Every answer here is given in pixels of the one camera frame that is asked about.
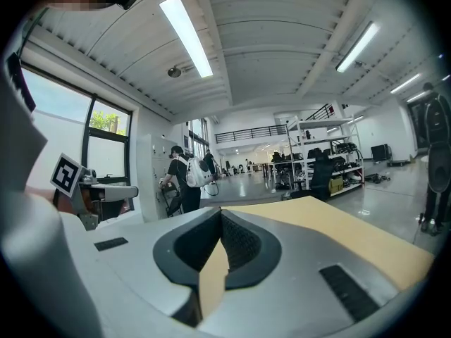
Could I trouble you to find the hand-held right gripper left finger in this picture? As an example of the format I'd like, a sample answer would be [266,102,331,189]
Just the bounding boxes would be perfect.
[61,206,223,330]

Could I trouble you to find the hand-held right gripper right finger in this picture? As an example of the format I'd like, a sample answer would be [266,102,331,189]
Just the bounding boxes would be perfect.
[199,208,401,338]

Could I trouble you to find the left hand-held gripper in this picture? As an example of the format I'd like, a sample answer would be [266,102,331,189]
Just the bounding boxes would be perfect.
[50,152,139,232]

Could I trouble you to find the person's left forearm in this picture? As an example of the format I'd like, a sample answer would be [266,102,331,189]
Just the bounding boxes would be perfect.
[25,184,59,211]

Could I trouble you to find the grey lockers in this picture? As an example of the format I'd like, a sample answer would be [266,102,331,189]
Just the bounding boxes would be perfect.
[136,134,179,223]

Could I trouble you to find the black folding chair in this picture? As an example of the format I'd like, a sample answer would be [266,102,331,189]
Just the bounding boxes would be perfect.
[160,183,184,218]

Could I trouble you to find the white backpack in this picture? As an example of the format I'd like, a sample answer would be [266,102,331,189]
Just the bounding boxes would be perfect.
[185,155,209,189]

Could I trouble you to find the black office chair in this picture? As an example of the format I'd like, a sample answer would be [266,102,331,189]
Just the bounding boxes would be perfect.
[290,151,335,200]

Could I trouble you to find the large black-framed window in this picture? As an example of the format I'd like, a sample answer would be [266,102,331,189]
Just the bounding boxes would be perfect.
[20,63,135,221]

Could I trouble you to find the person's white shirt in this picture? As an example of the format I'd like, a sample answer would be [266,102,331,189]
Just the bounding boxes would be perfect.
[0,61,49,204]

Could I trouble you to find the white metal shelf rack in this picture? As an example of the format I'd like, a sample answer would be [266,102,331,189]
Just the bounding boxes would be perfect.
[285,115,366,197]

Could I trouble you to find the round ceiling fixture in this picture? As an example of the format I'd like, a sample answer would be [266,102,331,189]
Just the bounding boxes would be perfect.
[166,63,194,78]

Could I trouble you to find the black balcony railing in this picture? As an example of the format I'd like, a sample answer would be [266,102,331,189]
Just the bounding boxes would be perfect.
[214,124,288,144]

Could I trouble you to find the black equipment case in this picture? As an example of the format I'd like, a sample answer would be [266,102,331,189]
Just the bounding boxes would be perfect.
[371,144,392,161]

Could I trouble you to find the black stair railing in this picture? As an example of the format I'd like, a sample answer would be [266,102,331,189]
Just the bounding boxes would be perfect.
[314,103,335,120]

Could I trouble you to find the black grey backpack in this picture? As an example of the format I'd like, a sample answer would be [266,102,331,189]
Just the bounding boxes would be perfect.
[424,93,451,193]

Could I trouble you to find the black shoulder strap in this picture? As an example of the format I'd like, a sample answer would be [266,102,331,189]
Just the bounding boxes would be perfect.
[6,51,37,113]

